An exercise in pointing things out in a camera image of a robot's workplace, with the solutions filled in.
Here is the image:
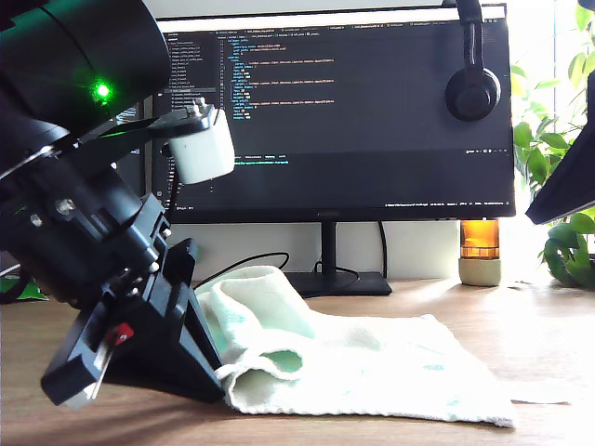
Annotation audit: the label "black headphones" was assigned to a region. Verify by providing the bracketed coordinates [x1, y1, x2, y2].
[443, 0, 503, 123]

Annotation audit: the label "amber glass bottle pale base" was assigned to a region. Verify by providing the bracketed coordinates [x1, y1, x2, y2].
[457, 218, 503, 287]

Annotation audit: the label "black monitor power cable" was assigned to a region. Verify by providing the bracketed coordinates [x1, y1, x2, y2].
[377, 220, 390, 280]

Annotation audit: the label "black usb cable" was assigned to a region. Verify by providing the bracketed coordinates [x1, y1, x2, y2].
[192, 251, 290, 287]

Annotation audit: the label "large black computer monitor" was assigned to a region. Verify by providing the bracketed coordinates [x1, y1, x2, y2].
[143, 3, 517, 298]

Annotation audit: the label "thin black coiled cable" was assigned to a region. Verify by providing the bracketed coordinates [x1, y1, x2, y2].
[313, 258, 362, 284]

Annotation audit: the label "potted green leafy plant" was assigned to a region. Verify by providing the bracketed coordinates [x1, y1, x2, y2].
[510, 0, 595, 287]

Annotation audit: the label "green packet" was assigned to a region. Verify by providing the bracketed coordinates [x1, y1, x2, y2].
[0, 273, 50, 304]

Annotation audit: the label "pale green pink tea towel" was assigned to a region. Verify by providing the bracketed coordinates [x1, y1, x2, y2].
[194, 265, 517, 428]

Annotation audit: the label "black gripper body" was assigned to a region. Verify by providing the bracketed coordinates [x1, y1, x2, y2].
[0, 151, 171, 411]

